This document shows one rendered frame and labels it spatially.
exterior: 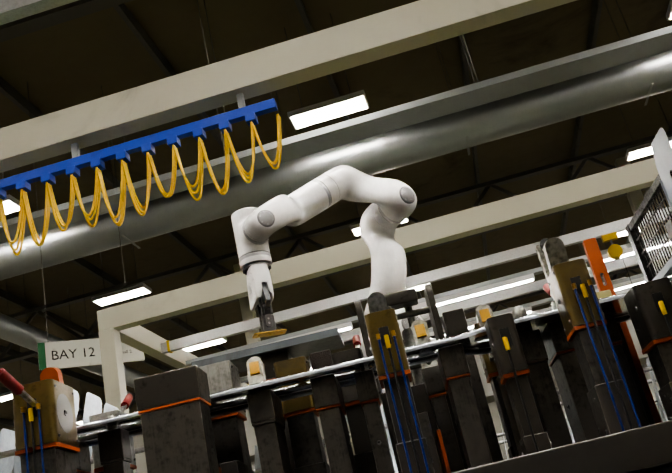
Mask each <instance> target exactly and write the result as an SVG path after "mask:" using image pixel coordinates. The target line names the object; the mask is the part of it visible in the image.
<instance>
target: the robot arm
mask: <svg viewBox="0 0 672 473"><path fill-rule="evenodd" d="M340 200H346V201H352V202H365V203H372V204H371V205H370V206H369V207H368V208H367V209H366V210H365V211H364V213H363V214H362V217H361V221H360V233H361V236H362V238H363V240H364V241H365V242H366V244H367V245H368V248H369V250H370V255H371V286H370V292H369V295H370V294H371V293H373V292H380V293H382V294H383V295H385V294H390V293H394V292H398V291H402V290H405V288H406V276H407V267H406V254H405V251H404V249H403V247H402V246H401V245H400V244H398V243H397V242H396V241H395V238H394V233H395V230H396V228H397V226H398V225H399V224H401V223H402V222H403V221H404V220H405V219H407V218H408V217H409V216H410V215H411V214H412V213H413V211H414V210H415V208H416V205H417V197H416V194H415V192H414V191H413V189H412V188H411V187H410V186H408V185H407V184H405V183H403V182H401V181H399V180H395V179H389V178H378V177H373V176H370V175H367V174H365V173H363V172H361V171H359V170H357V169H355V168H353V167H350V166H346V165H341V166H337V167H335V168H332V169H331V170H329V171H327V172H325V173H324V174H322V175H320V176H319V177H317V178H315V179H314V180H312V181H310V182H309V183H307V184H305V185H304V186H302V187H300V188H299V189H297V190H296V191H294V192H292V193H291V194H289V195H288V196H287V195H279V196H276V197H274V198H272V199H271V200H269V201H267V202H266V203H264V204H263V205H261V206H260V207H258V208H255V207H247V208H242V209H239V210H237V211H235V212H234V213H233V214H232V216H231V220H232V226H233V231H234V236H235V242H236V247H237V253H238V258H239V264H240V269H241V270H242V271H243V274H245V275H246V277H247V289H248V296H249V303H250V309H251V311H254V310H255V308H256V306H257V310H258V316H259V322H260V327H261V332H266V331H273V330H276V325H275V320H274V315H271V314H273V310H272V304H271V303H272V301H273V299H274V291H273V286H272V281H271V277H270V273H269V270H270V269H271V265H272V259H271V254H270V249H269V237H270V236H271V235H272V234H273V233H275V232H276V231H278V230H279V229H281V228H283V227H285V226H290V227H295V226H299V225H301V224H303V223H304V222H306V221H308V220H309V219H311V218H313V217H314V216H316V215H318V214H319V213H321V212H322V211H324V210H326V209H327V208H329V207H330V206H332V205H334V204H335V203H337V202H338V201H340Z"/></svg>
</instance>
